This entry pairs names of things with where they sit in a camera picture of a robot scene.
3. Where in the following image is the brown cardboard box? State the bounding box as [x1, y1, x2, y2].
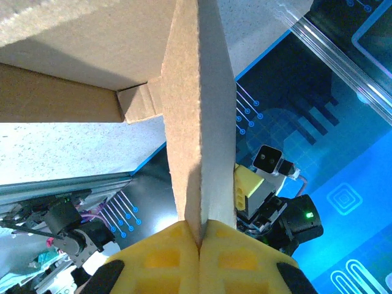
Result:
[0, 0, 238, 244]

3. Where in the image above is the aluminium frame rail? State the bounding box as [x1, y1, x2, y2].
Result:
[0, 172, 133, 205]

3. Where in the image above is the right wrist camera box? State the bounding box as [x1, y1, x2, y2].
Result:
[250, 145, 296, 179]

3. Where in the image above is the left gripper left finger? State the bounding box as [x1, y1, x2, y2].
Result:
[78, 220, 202, 294]

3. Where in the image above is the aluminium upright post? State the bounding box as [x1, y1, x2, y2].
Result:
[274, 4, 392, 119]

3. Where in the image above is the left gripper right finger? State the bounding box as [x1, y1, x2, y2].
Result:
[199, 218, 319, 294]

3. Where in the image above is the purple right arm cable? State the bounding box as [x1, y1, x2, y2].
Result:
[292, 173, 309, 198]

